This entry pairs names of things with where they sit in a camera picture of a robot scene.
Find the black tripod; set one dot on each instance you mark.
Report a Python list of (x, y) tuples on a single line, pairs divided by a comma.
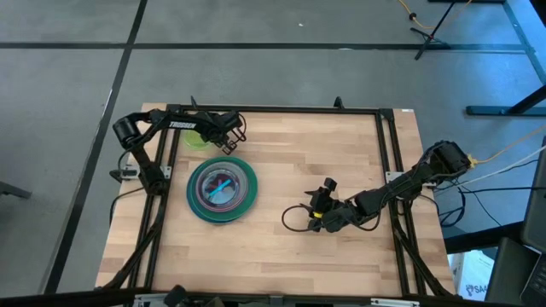
[(428, 37)]

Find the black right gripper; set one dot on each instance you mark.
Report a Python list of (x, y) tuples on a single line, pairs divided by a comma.
[(337, 217)]

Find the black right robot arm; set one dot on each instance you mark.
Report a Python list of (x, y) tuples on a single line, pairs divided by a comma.
[(405, 181)]

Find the black table frame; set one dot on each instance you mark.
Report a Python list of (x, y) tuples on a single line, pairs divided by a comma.
[(277, 109)]

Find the blue desk frame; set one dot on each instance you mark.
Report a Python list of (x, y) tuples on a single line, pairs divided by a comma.
[(490, 110)]

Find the small transparent green plate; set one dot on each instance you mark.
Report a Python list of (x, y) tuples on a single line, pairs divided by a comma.
[(194, 141)]

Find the green plastic plate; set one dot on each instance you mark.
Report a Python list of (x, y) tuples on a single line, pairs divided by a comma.
[(253, 187)]

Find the grey furniture leg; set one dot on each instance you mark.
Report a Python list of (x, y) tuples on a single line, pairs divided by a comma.
[(13, 189)]

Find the small transparent orange plate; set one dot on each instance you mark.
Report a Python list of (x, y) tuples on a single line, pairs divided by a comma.
[(215, 181)]

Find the pink plastic plate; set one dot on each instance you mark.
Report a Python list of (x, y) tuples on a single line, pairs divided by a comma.
[(199, 192)]

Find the white cardboard box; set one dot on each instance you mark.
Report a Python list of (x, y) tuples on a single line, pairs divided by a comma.
[(469, 273)]

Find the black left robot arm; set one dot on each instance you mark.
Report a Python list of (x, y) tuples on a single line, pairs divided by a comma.
[(181, 124)]

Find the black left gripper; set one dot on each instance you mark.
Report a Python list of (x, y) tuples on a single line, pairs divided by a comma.
[(219, 125)]

